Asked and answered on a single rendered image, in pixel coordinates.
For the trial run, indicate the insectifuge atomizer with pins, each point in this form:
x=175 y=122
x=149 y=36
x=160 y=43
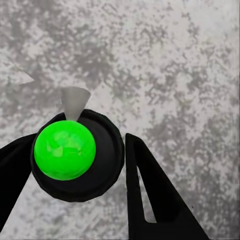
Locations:
x=79 y=154

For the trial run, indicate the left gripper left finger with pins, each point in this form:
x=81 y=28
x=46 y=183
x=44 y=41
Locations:
x=15 y=168

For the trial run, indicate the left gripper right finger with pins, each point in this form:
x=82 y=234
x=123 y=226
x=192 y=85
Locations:
x=174 y=220

